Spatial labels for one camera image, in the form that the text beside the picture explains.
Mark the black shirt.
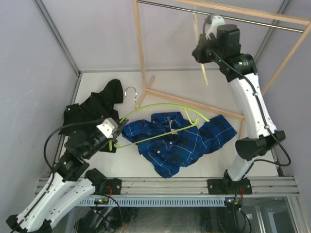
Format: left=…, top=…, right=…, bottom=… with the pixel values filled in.
left=58, top=79, right=125, bottom=153

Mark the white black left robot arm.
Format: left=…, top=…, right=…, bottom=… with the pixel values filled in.
left=6, top=118, right=124, bottom=233

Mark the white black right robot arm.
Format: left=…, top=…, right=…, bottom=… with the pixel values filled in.
left=192, top=24, right=286, bottom=194

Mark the green plastic hanger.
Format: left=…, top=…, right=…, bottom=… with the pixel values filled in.
left=108, top=86, right=211, bottom=150

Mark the blue plaid shirt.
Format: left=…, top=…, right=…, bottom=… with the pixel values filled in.
left=122, top=112, right=237, bottom=178

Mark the metal clothes rail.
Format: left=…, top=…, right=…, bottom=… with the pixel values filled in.
left=136, top=0, right=304, bottom=33

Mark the beige wooden hanger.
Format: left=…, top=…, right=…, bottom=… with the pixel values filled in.
left=191, top=9, right=209, bottom=85

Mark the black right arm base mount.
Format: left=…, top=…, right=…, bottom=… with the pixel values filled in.
left=207, top=179, right=253, bottom=195

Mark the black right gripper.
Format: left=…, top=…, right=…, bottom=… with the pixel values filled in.
left=193, top=33, right=224, bottom=65

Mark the grey slotted cable duct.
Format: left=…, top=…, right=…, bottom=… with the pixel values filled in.
left=77, top=197, right=226, bottom=207

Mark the wooden clothes rack frame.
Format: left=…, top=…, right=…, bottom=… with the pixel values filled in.
left=132, top=0, right=311, bottom=137

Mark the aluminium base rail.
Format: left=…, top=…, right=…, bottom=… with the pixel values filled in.
left=119, top=177, right=299, bottom=197

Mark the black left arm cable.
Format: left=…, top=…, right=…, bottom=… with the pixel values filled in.
left=9, top=118, right=107, bottom=233

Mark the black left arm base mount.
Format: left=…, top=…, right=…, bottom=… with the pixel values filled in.
left=104, top=178, right=122, bottom=196

